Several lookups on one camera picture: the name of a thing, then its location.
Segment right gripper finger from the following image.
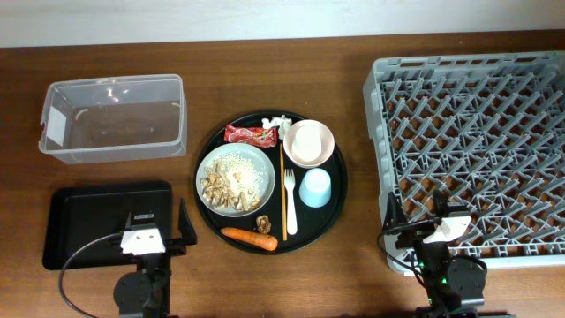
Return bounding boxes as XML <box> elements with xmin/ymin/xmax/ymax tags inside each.
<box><xmin>383</xmin><ymin>192</ymin><xmax>408</xmax><ymax>230</ymax></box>
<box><xmin>433</xmin><ymin>190</ymin><xmax>463</xmax><ymax>216</ymax></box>

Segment rice and nut scraps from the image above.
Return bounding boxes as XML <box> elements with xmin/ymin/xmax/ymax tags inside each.
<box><xmin>200</xmin><ymin>154</ymin><xmax>263</xmax><ymax>212</ymax></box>

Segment brown walnut piece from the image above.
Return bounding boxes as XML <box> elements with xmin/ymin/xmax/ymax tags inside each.
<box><xmin>256</xmin><ymin>215</ymin><xmax>272</xmax><ymax>234</ymax></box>

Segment orange carrot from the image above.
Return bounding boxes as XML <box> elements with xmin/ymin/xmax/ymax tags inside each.
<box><xmin>221</xmin><ymin>227</ymin><xmax>278</xmax><ymax>251</ymax></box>

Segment light blue cup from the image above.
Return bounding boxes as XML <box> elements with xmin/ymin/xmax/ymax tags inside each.
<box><xmin>298</xmin><ymin>168</ymin><xmax>331</xmax><ymax>208</ymax></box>

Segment grey plate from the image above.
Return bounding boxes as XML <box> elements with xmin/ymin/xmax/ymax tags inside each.
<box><xmin>195</xmin><ymin>143</ymin><xmax>275</xmax><ymax>217</ymax></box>

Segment white plastic fork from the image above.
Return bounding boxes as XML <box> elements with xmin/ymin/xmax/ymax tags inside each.
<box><xmin>284</xmin><ymin>169</ymin><xmax>298</xmax><ymax>235</ymax></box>

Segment pink bowl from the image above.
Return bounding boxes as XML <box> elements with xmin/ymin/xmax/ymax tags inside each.
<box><xmin>283</xmin><ymin>119</ymin><xmax>335</xmax><ymax>169</ymax></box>

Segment red snack wrapper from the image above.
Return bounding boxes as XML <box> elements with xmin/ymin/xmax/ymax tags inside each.
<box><xmin>224</xmin><ymin>125</ymin><xmax>278</xmax><ymax>148</ymax></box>

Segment white tissue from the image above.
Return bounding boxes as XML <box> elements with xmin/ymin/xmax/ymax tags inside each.
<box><xmin>261</xmin><ymin>115</ymin><xmax>292</xmax><ymax>141</ymax></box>

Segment cream white cup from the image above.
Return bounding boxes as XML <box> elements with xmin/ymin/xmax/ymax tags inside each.
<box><xmin>292</xmin><ymin>125</ymin><xmax>321</xmax><ymax>162</ymax></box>

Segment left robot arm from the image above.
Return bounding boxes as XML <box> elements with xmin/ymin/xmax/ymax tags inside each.
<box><xmin>113</xmin><ymin>200</ymin><xmax>198</xmax><ymax>318</ymax></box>

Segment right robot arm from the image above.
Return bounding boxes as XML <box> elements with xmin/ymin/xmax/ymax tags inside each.
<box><xmin>380</xmin><ymin>190</ymin><xmax>487</xmax><ymax>318</ymax></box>

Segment grey dishwasher rack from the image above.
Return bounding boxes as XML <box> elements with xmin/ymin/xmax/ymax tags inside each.
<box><xmin>363</xmin><ymin>51</ymin><xmax>564</xmax><ymax>269</ymax></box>

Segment black rectangular tray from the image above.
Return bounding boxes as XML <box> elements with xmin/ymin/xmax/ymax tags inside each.
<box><xmin>42</xmin><ymin>180</ymin><xmax>172</xmax><ymax>270</ymax></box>

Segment round black tray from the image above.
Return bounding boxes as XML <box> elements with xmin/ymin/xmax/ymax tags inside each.
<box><xmin>194</xmin><ymin>124</ymin><xmax>348</xmax><ymax>254</ymax></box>

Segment clear plastic bin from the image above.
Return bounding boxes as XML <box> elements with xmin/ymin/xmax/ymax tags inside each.
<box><xmin>38</xmin><ymin>74</ymin><xmax>188</xmax><ymax>164</ymax></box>

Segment wooden chopstick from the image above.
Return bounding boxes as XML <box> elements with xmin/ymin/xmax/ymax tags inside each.
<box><xmin>279</xmin><ymin>142</ymin><xmax>288</xmax><ymax>241</ymax></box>

